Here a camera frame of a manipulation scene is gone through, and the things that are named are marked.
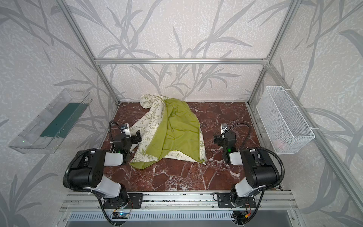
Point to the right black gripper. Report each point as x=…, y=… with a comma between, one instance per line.
x=219, y=139

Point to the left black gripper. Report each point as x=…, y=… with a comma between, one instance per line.
x=134, y=137

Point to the white green printed jacket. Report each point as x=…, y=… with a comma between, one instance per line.
x=168, y=130

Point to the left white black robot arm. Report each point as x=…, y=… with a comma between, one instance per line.
x=85, y=173

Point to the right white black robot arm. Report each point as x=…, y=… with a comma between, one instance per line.
x=263, y=169

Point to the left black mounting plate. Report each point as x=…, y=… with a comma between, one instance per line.
x=124, y=201

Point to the black mounting plate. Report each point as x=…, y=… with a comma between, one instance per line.
x=231, y=200
x=124, y=201

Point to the pink object in basket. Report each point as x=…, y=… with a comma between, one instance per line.
x=279, y=144

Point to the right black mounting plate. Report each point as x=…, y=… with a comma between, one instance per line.
x=231, y=200

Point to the green circuit board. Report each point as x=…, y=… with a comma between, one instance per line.
x=116, y=214

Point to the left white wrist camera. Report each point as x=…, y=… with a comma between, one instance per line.
x=125, y=128

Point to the white wire mesh basket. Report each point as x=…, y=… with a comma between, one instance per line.
x=283, y=120

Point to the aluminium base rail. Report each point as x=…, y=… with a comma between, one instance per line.
x=184, y=201

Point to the clear plastic wall tray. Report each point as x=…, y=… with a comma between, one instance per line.
x=48, y=130

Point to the aluminium frame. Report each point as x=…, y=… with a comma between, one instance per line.
x=347, y=180

